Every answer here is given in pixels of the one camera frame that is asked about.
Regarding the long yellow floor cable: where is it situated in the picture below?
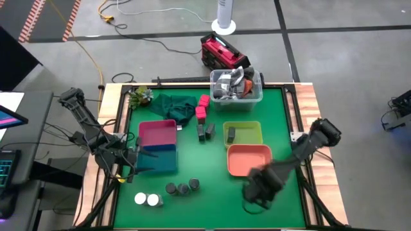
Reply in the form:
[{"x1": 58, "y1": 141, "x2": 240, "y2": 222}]
[{"x1": 47, "y1": 0, "x2": 105, "y2": 115}]

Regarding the backlit keyboard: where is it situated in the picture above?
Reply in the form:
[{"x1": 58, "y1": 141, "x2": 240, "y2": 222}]
[{"x1": 0, "y1": 149, "x2": 22, "y2": 190}]

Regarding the orange cloth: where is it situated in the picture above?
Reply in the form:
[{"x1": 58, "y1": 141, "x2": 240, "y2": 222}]
[{"x1": 242, "y1": 79, "x2": 254, "y2": 97}]

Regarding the red and black toolbox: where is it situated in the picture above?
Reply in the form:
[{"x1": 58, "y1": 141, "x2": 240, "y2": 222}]
[{"x1": 200, "y1": 31, "x2": 252, "y2": 71}]

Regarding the black panel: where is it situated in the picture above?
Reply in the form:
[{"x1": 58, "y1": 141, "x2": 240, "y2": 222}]
[{"x1": 0, "y1": 25, "x2": 43, "y2": 92}]

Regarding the coiled black cable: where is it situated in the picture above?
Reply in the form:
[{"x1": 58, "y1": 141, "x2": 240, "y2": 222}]
[{"x1": 111, "y1": 72, "x2": 136, "y2": 84}]

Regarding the black looped gripper cable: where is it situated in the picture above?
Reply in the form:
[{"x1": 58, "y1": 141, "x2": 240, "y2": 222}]
[{"x1": 242, "y1": 200, "x2": 269, "y2": 215}]

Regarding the grey striped towel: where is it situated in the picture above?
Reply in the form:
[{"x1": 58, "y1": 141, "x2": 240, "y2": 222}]
[{"x1": 213, "y1": 66, "x2": 256, "y2": 99}]

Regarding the black striped-edge floor mat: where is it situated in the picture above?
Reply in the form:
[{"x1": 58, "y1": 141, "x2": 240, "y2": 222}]
[{"x1": 0, "y1": 0, "x2": 82, "y2": 43}]

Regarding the black gadget with light ring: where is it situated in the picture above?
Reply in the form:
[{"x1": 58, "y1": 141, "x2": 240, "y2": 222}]
[{"x1": 0, "y1": 189, "x2": 17, "y2": 221}]

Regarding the blue plastic bin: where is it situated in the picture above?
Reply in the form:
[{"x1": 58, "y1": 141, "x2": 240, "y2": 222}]
[{"x1": 136, "y1": 144, "x2": 179, "y2": 174}]

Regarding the dark green cloth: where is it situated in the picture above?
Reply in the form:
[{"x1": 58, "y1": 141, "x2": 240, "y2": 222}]
[{"x1": 149, "y1": 92, "x2": 198, "y2": 126}]

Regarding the yellow extension cord plug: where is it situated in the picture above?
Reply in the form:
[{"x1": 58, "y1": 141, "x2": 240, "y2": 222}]
[{"x1": 97, "y1": 0, "x2": 116, "y2": 24}]

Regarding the lime green plastic bin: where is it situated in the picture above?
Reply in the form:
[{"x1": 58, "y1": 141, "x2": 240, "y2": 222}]
[{"x1": 223, "y1": 121, "x2": 264, "y2": 149}]

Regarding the grey desk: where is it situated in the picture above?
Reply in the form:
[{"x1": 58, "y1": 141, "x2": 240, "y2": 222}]
[{"x1": 0, "y1": 90, "x2": 54, "y2": 231}]

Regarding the black wired device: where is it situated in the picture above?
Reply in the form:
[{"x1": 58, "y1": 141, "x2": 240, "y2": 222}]
[{"x1": 381, "y1": 89, "x2": 411, "y2": 132}]

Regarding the pink plastic bin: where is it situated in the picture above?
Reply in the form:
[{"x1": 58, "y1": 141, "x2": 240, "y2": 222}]
[{"x1": 137, "y1": 119, "x2": 178, "y2": 148}]

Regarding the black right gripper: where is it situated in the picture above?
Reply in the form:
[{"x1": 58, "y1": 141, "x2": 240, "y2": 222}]
[{"x1": 243, "y1": 165, "x2": 285, "y2": 209}]

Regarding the orange plastic bin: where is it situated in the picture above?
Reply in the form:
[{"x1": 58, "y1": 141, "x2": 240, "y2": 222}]
[{"x1": 226, "y1": 144, "x2": 274, "y2": 178}]

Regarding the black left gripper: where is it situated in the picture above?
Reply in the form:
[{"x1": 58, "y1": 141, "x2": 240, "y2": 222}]
[{"x1": 127, "y1": 137, "x2": 159, "y2": 184}]

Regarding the black bar on floor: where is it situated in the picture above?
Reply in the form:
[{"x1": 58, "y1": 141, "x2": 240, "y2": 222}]
[{"x1": 151, "y1": 76, "x2": 211, "y2": 83}]

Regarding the black aluminium table frame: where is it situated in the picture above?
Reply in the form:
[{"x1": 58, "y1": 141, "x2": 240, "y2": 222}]
[{"x1": 73, "y1": 81, "x2": 349, "y2": 231}]

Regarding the clear plastic tub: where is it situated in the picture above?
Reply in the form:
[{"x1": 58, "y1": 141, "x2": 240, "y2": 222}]
[{"x1": 209, "y1": 69, "x2": 264, "y2": 112}]

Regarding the potted succulent plant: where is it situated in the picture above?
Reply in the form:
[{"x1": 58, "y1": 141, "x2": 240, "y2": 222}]
[{"x1": 127, "y1": 85, "x2": 154, "y2": 110}]

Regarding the computer monitor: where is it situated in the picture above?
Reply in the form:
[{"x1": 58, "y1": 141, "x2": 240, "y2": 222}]
[{"x1": 0, "y1": 104, "x2": 29, "y2": 130}]

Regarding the white paper sheet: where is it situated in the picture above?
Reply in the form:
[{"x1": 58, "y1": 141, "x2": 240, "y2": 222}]
[{"x1": 0, "y1": 92, "x2": 25, "y2": 112}]

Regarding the white floor cable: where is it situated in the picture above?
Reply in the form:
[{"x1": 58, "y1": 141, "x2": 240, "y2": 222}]
[{"x1": 115, "y1": 0, "x2": 214, "y2": 24}]

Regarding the black floor cable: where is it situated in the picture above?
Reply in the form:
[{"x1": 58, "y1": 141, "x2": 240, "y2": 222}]
[{"x1": 112, "y1": 21, "x2": 204, "y2": 55}]

